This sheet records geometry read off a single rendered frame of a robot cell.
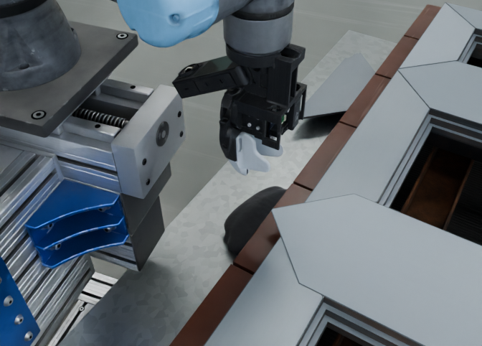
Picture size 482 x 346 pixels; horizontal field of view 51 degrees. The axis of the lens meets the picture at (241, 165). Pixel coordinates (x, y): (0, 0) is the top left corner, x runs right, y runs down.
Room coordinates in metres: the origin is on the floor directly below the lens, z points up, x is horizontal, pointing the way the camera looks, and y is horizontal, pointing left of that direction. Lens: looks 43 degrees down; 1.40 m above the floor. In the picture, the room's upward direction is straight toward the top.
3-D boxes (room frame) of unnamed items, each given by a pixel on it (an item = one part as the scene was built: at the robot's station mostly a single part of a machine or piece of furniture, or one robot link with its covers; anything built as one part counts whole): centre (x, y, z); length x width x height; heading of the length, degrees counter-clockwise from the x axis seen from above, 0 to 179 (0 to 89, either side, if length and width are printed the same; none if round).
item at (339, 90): (1.00, -0.26, 0.70); 0.39 x 0.12 x 0.04; 149
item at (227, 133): (0.50, 0.01, 0.99); 0.05 x 0.02 x 0.09; 150
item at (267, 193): (0.61, -0.04, 0.69); 0.20 x 0.10 x 0.03; 135
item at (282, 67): (0.50, -0.02, 1.05); 0.09 x 0.08 x 0.12; 60
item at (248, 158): (0.49, -0.01, 0.94); 0.06 x 0.03 x 0.09; 60
